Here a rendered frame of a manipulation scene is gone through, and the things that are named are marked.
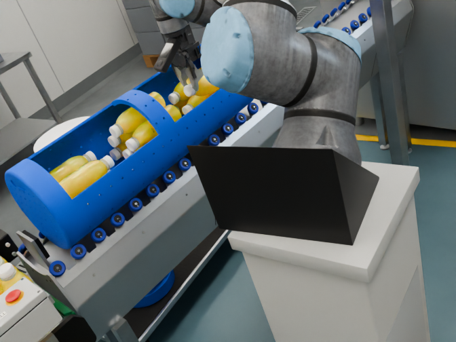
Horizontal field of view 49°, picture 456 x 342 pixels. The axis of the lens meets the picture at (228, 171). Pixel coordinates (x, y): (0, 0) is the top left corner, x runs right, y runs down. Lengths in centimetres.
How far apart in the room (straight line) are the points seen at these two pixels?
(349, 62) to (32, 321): 89
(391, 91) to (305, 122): 128
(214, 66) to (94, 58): 493
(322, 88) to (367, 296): 42
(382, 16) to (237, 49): 127
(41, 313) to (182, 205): 64
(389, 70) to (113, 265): 135
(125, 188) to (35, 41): 403
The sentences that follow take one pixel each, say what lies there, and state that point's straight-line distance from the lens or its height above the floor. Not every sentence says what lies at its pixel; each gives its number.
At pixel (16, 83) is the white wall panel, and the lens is 532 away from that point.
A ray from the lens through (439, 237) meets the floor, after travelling 260.
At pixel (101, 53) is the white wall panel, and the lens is 593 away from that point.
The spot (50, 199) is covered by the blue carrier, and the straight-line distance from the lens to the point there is 142.
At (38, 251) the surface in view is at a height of 101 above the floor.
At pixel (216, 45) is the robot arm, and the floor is 149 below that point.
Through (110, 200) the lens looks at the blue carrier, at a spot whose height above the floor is 105.
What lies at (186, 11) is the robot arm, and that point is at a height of 144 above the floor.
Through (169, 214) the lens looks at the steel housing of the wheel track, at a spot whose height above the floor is 87.
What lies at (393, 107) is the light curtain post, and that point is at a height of 67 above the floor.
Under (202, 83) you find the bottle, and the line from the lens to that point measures 173.
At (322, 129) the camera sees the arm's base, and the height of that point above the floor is 129.
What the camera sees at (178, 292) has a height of 15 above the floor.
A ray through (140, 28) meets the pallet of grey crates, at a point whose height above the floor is 45.
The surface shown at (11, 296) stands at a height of 111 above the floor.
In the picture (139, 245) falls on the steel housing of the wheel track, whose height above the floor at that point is 86.
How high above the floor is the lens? 180
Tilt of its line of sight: 32 degrees down
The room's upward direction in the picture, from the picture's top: 19 degrees counter-clockwise
